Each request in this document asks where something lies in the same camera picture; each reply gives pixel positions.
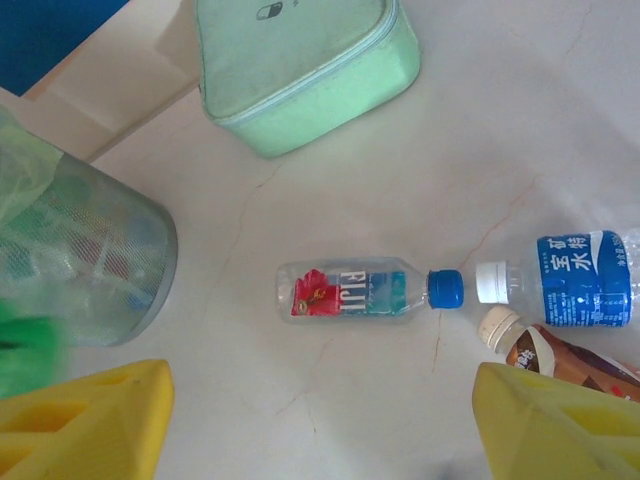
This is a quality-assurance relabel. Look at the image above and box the brown Nescafe coffee bottle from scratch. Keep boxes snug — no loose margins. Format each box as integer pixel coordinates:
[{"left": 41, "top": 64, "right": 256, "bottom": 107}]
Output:
[{"left": 477, "top": 305, "right": 640, "bottom": 404}]

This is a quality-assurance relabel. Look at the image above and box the mint green zip pouch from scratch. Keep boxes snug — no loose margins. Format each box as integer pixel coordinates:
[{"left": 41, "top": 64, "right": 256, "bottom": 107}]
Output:
[{"left": 197, "top": 0, "right": 423, "bottom": 160}]

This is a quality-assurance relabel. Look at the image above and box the silver wire mesh bin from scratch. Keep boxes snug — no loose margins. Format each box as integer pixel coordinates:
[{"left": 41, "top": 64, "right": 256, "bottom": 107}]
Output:
[{"left": 0, "top": 149, "right": 179, "bottom": 349}]

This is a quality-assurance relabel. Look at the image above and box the pale green plastic bin liner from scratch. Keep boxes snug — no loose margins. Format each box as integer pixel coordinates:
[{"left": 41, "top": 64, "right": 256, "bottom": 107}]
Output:
[{"left": 0, "top": 102, "right": 66, "bottom": 236}]

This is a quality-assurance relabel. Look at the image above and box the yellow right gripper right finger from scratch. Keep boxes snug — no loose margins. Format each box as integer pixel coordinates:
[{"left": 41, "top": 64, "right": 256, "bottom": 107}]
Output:
[{"left": 472, "top": 362, "right": 640, "bottom": 480}]

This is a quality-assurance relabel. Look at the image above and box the blue label bottle white cap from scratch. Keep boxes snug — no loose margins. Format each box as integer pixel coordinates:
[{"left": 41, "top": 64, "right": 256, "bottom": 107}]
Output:
[{"left": 474, "top": 228, "right": 640, "bottom": 330}]

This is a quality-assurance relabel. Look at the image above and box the green Sprite plastic bottle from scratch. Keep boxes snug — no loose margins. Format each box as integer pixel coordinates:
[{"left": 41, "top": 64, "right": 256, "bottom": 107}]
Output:
[{"left": 0, "top": 297, "right": 69, "bottom": 399}]

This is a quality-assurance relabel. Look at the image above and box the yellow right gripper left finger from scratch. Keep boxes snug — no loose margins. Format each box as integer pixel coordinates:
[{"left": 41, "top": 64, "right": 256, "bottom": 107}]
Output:
[{"left": 0, "top": 358, "right": 176, "bottom": 480}]

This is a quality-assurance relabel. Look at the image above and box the Fiji bottle red flower label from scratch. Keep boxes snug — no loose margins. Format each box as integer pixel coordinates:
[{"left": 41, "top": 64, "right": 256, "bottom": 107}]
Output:
[{"left": 276, "top": 256, "right": 465, "bottom": 326}]

